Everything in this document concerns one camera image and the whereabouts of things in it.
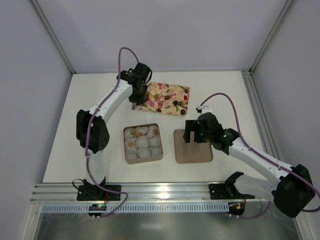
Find metal tongs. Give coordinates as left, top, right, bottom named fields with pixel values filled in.
left=131, top=103, right=139, bottom=110

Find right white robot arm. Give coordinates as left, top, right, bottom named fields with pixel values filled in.
left=183, top=112, right=316, bottom=218

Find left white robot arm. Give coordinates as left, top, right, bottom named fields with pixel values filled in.
left=76, top=62, right=153, bottom=192

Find floral tray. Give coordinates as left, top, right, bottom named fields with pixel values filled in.
left=136, top=82, right=190, bottom=117

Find gold tin lid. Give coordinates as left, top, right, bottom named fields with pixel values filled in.
left=173, top=129, right=213, bottom=164

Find gold tin box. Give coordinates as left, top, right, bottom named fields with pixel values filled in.
left=123, top=123, right=164, bottom=165

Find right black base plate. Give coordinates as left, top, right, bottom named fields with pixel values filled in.
left=208, top=183, right=244, bottom=200

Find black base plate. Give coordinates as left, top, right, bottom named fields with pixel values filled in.
left=76, top=184, right=121, bottom=201
left=208, top=183, right=244, bottom=200

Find right aluminium frame rail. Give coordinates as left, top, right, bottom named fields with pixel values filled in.
left=241, top=69, right=281, bottom=160

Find slotted cable duct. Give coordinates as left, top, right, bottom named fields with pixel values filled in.
left=41, top=202, right=229, bottom=214

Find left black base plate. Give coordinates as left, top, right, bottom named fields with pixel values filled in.
left=76, top=184, right=121, bottom=201

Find left aluminium frame post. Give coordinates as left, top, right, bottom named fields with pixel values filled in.
left=29, top=0, right=76, bottom=75

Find aluminium front rail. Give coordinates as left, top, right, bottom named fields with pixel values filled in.
left=31, top=182, right=256, bottom=203

